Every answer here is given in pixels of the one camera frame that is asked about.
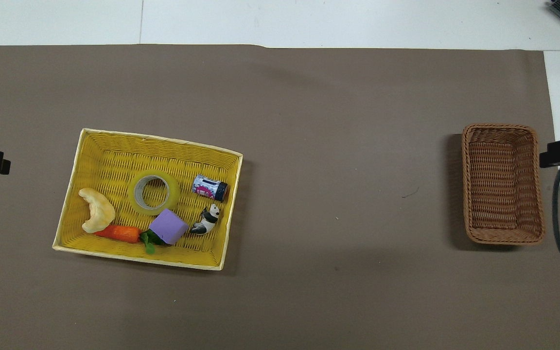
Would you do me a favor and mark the clear tape roll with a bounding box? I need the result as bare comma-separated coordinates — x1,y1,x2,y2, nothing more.
127,171,181,216

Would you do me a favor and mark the yellow woven basket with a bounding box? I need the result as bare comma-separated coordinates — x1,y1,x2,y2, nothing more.
52,128,244,271

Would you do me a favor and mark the brown wicker basket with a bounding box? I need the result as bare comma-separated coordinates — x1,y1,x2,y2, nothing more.
461,123,546,245

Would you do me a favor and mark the small printed can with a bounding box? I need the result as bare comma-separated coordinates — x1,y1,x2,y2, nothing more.
192,175,229,203

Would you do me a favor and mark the panda figurine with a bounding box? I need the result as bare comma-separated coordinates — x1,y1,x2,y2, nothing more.
190,203,221,236

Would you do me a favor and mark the purple foam cube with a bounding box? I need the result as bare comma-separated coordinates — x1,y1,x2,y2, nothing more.
148,209,189,246

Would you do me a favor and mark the orange carrot toy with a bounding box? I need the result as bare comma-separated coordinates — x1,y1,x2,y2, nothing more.
94,225,170,255

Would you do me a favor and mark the croissant toy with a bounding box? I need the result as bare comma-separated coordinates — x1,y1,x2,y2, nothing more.
78,188,116,234

